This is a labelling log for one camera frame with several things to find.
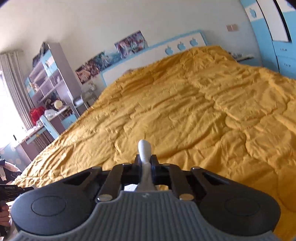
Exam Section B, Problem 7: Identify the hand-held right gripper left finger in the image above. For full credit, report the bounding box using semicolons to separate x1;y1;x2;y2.
61;154;142;202

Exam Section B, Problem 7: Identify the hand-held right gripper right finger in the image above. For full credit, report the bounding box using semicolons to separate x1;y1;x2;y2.
150;154;230;202

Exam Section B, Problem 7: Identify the white printed sweatshirt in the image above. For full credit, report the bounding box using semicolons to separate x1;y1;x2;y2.
124;140;158;193

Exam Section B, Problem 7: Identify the person's left hand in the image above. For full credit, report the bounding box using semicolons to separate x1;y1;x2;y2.
0;204;11;227

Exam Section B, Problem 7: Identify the dark and white clothing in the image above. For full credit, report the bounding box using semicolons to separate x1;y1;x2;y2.
0;158;22;181

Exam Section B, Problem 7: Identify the cluttered desk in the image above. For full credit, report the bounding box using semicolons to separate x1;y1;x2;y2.
14;105;78;164

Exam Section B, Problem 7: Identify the light blue chair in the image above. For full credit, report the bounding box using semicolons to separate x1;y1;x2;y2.
39;115;61;140

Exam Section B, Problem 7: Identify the mustard yellow quilt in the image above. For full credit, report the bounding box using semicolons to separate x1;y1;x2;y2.
14;45;296;241

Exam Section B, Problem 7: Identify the red bag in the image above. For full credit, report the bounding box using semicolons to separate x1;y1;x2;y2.
30;107;46;126

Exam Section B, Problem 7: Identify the grey metal rack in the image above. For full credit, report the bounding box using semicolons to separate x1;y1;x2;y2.
73;91;98;117

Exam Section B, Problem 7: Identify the grey curtain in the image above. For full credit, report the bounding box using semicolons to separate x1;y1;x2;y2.
0;50;36;133

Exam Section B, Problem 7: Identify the white and blue headboard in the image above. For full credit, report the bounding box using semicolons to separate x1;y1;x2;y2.
101;30;208;88

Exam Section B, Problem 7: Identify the purple and blue bookshelf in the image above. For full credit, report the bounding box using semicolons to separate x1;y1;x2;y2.
24;42;82;117

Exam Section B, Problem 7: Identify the white and black bedside object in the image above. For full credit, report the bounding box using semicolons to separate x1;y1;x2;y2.
229;52;255;62

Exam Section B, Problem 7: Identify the blue and white wardrobe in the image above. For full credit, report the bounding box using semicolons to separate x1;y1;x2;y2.
240;0;296;80

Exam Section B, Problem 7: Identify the wall poster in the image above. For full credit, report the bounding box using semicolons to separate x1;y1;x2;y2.
114;30;149;59
95;50;121;70
75;61;103;84

